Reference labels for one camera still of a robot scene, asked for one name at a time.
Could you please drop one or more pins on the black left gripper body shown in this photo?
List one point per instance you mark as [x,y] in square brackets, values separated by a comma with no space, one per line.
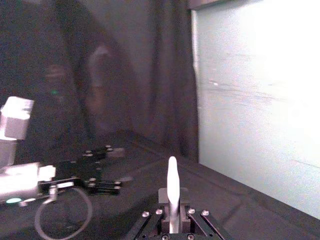
[75,170]

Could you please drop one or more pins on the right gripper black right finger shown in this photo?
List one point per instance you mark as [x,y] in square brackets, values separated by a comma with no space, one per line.
[185,220]

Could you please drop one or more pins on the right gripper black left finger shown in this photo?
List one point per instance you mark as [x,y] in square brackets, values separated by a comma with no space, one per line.
[163,220]

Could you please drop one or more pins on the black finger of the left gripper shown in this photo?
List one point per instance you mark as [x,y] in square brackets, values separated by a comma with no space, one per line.
[105,151]
[105,187]

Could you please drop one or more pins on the small white plastic piece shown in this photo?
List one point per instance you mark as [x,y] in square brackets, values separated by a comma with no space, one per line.
[173,180]

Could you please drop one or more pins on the black table cloth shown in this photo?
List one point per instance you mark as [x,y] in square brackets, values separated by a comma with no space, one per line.
[237,207]

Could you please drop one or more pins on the black hanging backdrop cloth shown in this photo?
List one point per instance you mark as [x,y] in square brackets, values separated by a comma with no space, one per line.
[150,62]

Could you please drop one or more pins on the plain pale wall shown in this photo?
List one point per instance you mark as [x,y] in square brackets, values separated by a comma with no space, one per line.
[250,100]

